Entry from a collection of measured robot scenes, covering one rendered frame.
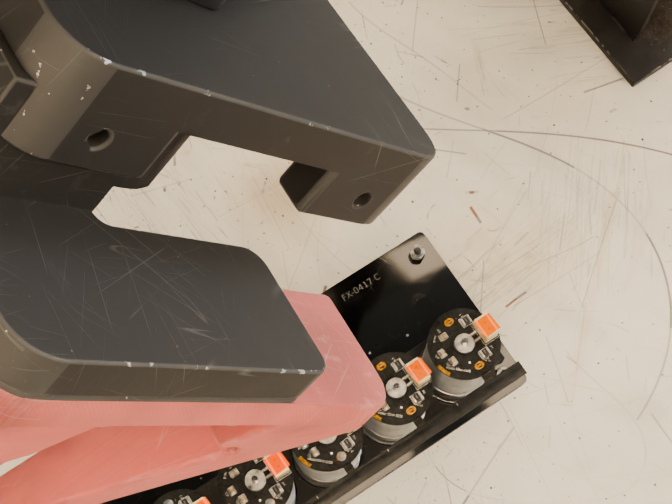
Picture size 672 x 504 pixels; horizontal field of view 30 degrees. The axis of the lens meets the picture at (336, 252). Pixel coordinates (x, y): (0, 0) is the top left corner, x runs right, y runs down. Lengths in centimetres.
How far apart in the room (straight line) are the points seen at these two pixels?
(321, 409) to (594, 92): 39
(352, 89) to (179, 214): 35
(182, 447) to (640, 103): 39
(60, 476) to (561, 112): 38
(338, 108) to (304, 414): 4
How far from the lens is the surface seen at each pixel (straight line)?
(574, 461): 49
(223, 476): 42
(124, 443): 18
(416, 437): 42
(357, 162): 15
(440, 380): 44
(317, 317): 17
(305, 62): 16
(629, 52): 55
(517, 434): 49
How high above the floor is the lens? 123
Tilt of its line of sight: 72 degrees down
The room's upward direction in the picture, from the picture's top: 1 degrees clockwise
